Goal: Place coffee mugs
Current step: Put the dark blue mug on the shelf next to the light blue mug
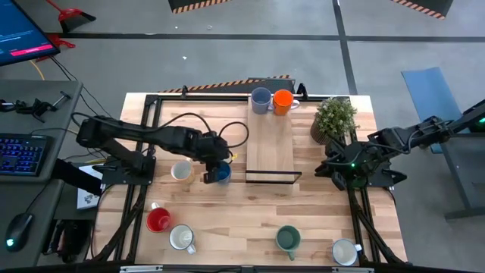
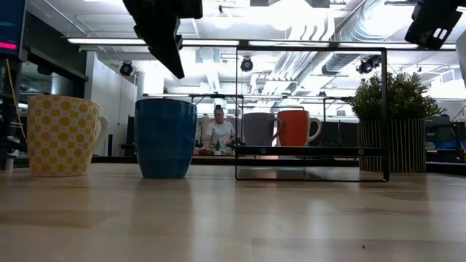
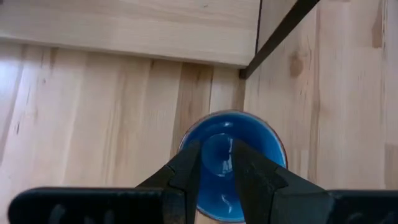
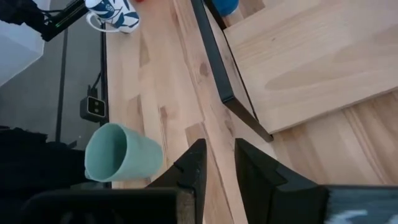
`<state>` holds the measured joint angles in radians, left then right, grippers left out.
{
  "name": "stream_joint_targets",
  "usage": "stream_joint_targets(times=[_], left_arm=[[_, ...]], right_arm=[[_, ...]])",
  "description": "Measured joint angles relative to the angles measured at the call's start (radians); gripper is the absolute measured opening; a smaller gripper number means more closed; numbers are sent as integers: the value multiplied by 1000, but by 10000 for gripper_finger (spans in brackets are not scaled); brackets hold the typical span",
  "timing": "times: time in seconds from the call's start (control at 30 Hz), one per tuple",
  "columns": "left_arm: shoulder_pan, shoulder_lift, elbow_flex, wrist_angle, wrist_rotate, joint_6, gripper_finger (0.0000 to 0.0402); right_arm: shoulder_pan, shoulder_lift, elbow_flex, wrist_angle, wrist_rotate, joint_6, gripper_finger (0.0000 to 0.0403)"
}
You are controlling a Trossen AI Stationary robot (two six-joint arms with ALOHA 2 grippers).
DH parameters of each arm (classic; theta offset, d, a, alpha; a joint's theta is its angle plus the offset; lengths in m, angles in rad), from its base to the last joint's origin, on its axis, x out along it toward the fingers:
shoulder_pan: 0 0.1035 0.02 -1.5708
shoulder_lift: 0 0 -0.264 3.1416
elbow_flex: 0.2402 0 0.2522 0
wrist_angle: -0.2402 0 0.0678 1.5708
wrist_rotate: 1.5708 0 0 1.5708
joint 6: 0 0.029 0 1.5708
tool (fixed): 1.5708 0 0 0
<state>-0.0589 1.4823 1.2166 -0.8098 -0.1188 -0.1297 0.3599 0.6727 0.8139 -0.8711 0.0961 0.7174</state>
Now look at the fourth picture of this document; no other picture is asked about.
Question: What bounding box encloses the black camera cable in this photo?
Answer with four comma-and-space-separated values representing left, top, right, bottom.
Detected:
88, 72, 103, 98

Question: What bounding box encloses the white blue floral mug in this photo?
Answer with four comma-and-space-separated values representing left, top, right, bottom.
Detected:
84, 0, 141, 34

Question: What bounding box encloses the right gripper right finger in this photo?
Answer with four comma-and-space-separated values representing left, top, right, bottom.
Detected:
234, 138, 329, 224

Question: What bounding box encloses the blue ceramic mug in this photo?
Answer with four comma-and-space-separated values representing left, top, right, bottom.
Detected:
211, 0, 240, 18

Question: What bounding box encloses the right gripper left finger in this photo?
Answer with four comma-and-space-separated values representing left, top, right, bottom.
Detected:
146, 138, 208, 224

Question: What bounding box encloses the black table frame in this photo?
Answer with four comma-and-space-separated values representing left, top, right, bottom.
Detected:
98, 21, 113, 189

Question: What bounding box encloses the green ceramic mug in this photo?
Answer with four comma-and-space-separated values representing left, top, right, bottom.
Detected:
83, 122, 165, 183

